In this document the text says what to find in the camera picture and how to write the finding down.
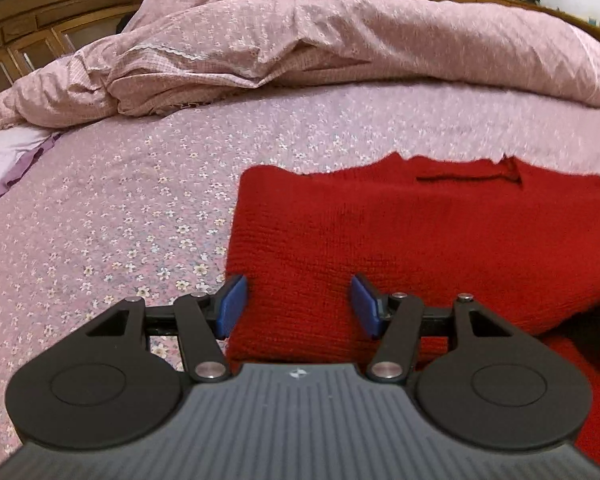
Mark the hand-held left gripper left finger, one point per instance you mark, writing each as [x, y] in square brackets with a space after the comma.
[232, 305]

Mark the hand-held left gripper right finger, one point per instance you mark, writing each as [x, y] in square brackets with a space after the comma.
[364, 305]

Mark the red knit cardigan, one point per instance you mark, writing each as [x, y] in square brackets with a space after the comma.
[404, 240]

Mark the pink floral bed sheet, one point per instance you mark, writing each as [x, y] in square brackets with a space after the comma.
[130, 210]

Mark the purple pillow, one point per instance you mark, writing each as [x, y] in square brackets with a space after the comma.
[7, 157]

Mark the pink floral duvet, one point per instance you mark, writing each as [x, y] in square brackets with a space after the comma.
[305, 35]

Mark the dark wooden headboard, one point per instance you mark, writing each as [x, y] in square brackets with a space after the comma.
[25, 25]

